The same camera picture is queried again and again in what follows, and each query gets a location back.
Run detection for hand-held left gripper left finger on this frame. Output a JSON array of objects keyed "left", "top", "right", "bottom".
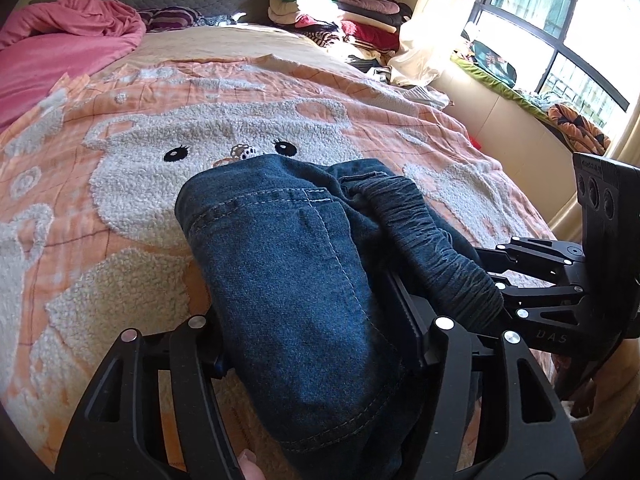
[{"left": 55, "top": 312, "right": 242, "bottom": 480}]

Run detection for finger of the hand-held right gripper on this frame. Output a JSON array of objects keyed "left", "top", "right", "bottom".
[
  {"left": 474, "top": 236, "right": 587, "bottom": 283},
  {"left": 495, "top": 280, "right": 589, "bottom": 335}
]

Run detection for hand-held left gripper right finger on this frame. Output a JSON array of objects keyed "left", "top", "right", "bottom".
[{"left": 385, "top": 270, "right": 587, "bottom": 480}]

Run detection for blue denim pants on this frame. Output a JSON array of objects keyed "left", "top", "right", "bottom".
[{"left": 174, "top": 154, "right": 506, "bottom": 480}]

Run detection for person's left hand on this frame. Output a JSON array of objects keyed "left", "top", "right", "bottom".
[{"left": 237, "top": 448, "right": 264, "bottom": 480}]

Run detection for orange patterned cloth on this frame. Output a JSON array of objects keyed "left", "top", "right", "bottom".
[{"left": 546, "top": 102, "right": 612, "bottom": 157}]

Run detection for green-edged windowsill mat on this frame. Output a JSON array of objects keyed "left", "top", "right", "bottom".
[{"left": 450, "top": 39, "right": 553, "bottom": 126}]

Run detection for orange bear printed blanket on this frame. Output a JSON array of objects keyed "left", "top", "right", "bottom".
[{"left": 0, "top": 55, "right": 640, "bottom": 480}]

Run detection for white curtain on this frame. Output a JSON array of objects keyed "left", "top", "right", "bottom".
[{"left": 387, "top": 0, "right": 507, "bottom": 89}]

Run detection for black-framed window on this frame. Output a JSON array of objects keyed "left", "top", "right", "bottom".
[{"left": 470, "top": 0, "right": 640, "bottom": 112}]

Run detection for pile of folded clothes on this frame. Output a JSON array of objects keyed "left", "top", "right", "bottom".
[{"left": 267, "top": 0, "right": 414, "bottom": 83}]

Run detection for beige bedsheet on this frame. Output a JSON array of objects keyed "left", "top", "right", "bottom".
[{"left": 134, "top": 22, "right": 392, "bottom": 82}]

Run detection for blue patterned cloth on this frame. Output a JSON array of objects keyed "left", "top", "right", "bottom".
[{"left": 200, "top": 12, "right": 237, "bottom": 29}]

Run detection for purple striped cloth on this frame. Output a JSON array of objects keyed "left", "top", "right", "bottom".
[{"left": 137, "top": 6, "right": 204, "bottom": 34}]

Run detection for pink duvet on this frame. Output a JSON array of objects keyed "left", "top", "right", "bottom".
[{"left": 0, "top": 0, "right": 147, "bottom": 132}]

